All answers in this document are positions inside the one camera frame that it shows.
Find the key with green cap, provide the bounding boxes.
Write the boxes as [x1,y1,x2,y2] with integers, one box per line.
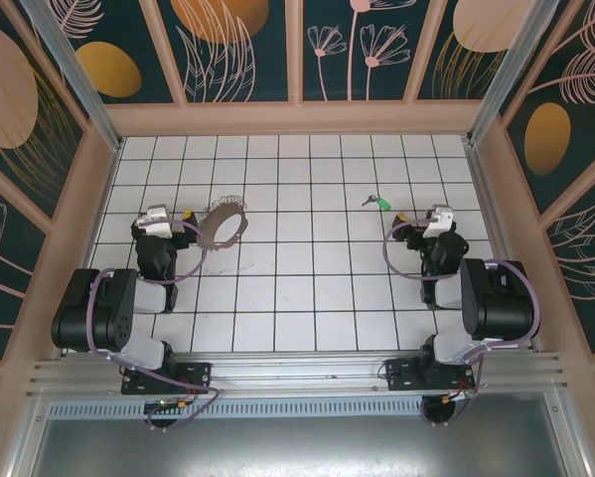
[361,193,392,212]

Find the galvanised steel sheet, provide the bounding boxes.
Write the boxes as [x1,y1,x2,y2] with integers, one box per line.
[26,416,576,477]

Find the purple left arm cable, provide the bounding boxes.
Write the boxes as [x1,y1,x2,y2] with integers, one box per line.
[85,221,222,431]

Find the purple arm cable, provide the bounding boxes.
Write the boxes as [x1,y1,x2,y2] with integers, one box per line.
[85,221,222,431]
[381,218,541,429]

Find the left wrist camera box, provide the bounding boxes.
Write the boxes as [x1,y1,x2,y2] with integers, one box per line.
[130,204,173,238]

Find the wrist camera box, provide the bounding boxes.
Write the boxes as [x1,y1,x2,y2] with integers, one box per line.
[422,204,456,242]
[130,204,173,238]

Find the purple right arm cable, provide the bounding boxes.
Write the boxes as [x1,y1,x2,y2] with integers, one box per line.
[381,218,541,429]

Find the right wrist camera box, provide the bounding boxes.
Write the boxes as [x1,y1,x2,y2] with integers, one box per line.
[422,204,456,242]

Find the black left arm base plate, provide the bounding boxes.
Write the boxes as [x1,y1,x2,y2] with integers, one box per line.
[121,362,214,397]

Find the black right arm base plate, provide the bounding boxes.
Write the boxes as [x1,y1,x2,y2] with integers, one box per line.
[384,355,477,394]

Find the small electronics board with wires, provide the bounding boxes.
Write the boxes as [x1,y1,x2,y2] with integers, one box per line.
[142,397,194,433]
[419,387,478,428]

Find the aluminium corner post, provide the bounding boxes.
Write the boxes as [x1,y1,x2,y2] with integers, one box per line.
[465,0,561,145]
[18,0,124,153]

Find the aluminium mounting rail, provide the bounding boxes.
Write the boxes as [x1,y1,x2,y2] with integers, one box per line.
[26,352,569,398]

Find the slotted grey cable duct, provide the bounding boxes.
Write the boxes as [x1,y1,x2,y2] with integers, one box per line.
[46,399,561,421]

